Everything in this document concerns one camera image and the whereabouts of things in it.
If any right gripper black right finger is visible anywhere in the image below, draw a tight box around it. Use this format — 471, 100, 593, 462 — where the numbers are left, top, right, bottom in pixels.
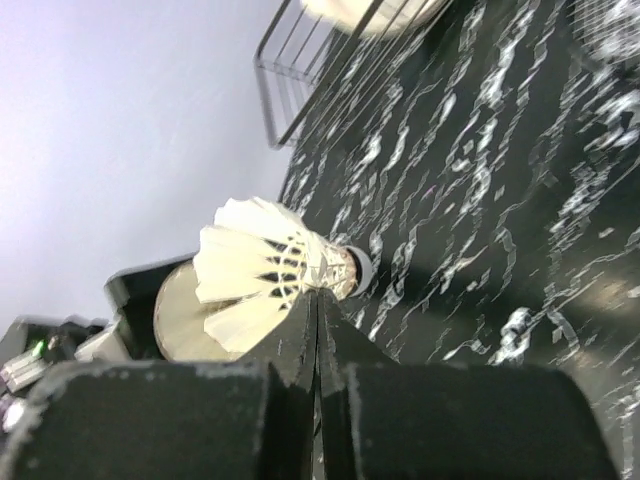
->
317, 292, 619, 479

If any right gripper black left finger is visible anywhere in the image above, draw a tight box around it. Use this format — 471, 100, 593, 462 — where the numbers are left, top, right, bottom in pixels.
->
1, 293, 318, 479

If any black BOKA shuttlecock tube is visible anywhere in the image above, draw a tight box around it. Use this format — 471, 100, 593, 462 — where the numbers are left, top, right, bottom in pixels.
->
105, 255, 248, 362

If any white shuttlecock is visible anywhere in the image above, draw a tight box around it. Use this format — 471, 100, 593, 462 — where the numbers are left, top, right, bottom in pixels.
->
192, 197, 374, 354

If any left badminton racket black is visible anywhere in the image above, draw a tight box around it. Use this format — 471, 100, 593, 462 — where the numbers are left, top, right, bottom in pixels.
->
569, 0, 639, 69

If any white round container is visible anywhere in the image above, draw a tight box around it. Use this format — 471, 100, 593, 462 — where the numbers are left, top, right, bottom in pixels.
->
299, 0, 446, 40

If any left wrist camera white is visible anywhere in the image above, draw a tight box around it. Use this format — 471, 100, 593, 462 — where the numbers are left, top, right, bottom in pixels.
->
1, 315, 135, 396

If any black wire basket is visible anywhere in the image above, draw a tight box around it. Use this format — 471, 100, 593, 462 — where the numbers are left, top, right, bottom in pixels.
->
253, 1, 453, 148

